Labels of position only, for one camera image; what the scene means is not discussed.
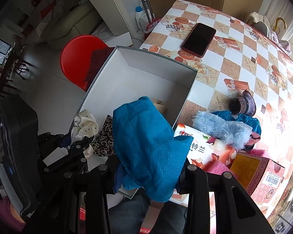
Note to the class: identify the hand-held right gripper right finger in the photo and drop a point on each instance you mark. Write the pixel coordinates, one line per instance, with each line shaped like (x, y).
(195, 182)

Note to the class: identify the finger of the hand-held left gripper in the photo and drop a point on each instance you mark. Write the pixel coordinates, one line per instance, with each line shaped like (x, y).
(52, 142)
(75, 160)

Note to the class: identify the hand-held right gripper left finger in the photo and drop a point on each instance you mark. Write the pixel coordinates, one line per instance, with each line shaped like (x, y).
(118, 182)

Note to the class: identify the pink square sponge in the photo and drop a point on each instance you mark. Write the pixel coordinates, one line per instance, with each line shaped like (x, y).
(217, 169)

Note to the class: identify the cream polka dot scrunchie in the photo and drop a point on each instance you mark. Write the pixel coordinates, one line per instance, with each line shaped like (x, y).
(84, 126)

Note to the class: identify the leopard print scrunchie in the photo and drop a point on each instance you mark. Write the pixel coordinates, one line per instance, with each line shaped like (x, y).
(105, 139)

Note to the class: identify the blue microfibre cloth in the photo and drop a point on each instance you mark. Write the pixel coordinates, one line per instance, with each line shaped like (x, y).
(249, 123)
(149, 146)

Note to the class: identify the light blue fluffy cloth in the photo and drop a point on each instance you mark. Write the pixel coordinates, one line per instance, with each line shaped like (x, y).
(219, 128)

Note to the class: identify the pink knitted hat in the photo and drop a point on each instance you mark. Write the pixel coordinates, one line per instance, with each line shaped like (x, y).
(254, 139)

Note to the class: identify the purple crocheted shoe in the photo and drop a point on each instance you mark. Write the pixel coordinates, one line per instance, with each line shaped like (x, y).
(243, 103)

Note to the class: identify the white cardboard box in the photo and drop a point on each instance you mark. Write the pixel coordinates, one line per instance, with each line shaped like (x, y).
(141, 82)

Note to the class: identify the person's left forearm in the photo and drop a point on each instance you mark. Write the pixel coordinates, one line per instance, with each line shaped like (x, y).
(2, 217)

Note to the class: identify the beige soft item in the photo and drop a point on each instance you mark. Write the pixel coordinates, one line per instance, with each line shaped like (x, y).
(161, 106)

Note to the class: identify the printed tissue pack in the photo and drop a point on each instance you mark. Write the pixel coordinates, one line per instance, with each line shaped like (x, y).
(202, 151)

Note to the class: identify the pink patterned box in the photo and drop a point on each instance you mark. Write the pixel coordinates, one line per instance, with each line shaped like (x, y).
(261, 180)

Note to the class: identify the dark wooden chair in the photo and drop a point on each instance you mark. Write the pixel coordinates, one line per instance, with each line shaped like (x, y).
(9, 73)

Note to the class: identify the red plastic chair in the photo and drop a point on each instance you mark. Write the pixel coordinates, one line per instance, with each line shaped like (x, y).
(75, 61)

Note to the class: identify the cream sofa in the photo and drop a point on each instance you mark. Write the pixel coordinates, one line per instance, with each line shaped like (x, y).
(70, 22)

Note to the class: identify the white flat board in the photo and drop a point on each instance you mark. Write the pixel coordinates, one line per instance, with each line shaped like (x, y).
(119, 40)

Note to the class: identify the checkered tablecloth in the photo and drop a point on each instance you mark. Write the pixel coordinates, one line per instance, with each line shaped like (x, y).
(246, 63)

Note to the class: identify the dark smartphone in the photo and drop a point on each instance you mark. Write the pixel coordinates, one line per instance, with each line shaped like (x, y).
(199, 39)

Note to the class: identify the white cabinet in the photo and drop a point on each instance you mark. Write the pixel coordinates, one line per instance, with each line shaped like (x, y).
(112, 4)

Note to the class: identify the red mop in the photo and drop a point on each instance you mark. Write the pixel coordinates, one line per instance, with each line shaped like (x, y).
(149, 26)

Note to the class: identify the white bottle with blue cap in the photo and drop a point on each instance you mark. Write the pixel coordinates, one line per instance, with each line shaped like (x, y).
(138, 17)

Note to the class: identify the translucent white bottle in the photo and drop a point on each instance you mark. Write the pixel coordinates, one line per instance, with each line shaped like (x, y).
(146, 22)

